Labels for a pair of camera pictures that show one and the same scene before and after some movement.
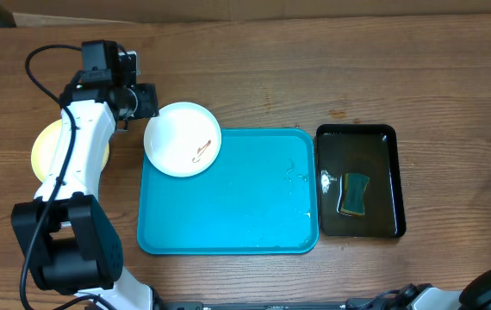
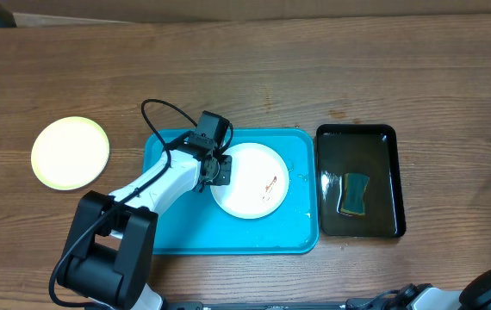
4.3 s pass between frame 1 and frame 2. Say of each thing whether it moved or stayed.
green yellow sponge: stayed
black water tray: stayed
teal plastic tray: stayed
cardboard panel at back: stayed
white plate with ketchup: moved
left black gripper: moved
